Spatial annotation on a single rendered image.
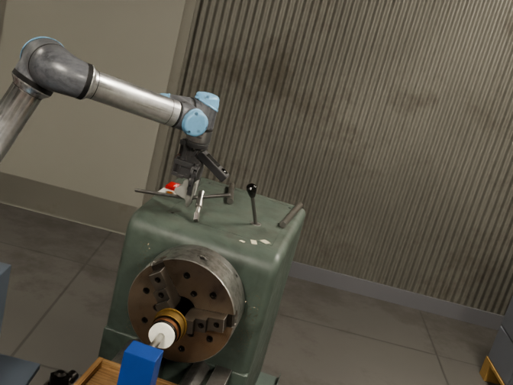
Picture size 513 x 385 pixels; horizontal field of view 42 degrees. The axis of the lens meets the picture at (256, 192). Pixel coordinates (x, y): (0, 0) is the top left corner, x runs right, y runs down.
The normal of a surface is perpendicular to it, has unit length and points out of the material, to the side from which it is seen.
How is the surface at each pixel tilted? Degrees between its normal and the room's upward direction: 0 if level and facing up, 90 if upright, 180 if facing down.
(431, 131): 90
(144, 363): 90
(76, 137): 90
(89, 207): 90
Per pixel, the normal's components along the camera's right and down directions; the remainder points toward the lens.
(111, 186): -0.06, 0.28
